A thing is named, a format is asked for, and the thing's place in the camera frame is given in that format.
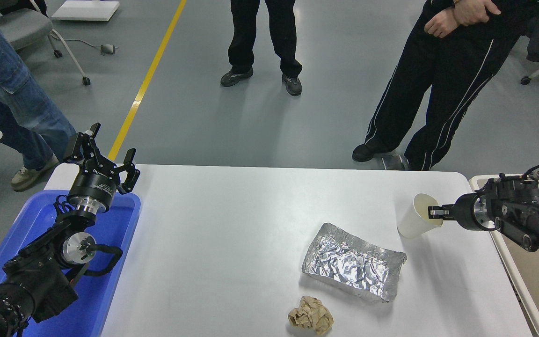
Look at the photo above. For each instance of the large pale bin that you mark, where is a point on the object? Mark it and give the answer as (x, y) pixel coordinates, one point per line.
(531, 281)

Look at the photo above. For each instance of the silver foil tray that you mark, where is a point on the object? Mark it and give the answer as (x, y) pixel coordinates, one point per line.
(351, 262)

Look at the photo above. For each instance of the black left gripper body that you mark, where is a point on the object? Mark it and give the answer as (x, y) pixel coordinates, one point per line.
(94, 185)

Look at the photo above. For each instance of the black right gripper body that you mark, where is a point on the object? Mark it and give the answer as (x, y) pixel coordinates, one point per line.
(466, 213)

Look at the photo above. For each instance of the person's hand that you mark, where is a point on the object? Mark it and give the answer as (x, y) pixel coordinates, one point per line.
(442, 23)
(475, 9)

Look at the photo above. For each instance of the white paper cup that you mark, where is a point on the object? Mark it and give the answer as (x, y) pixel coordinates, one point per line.
(412, 223)

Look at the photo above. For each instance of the blue plastic tray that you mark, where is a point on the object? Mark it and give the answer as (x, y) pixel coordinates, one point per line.
(110, 262)

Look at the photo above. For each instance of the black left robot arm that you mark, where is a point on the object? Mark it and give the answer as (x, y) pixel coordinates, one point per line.
(40, 276)

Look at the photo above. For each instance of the grey office chair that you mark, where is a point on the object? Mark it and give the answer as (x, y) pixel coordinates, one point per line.
(21, 25)

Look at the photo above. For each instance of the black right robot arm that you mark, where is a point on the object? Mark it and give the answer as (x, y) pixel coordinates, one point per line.
(527, 215)

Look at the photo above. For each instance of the white flat board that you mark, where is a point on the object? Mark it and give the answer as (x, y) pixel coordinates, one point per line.
(84, 10)

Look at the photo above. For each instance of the crumpled tan paper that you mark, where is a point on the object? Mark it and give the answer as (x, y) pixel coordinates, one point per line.
(310, 316)

